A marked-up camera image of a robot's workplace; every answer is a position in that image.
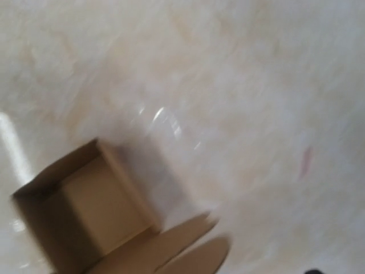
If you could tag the brown cardboard box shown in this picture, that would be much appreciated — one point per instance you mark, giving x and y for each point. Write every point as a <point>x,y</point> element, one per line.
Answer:
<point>88,216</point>

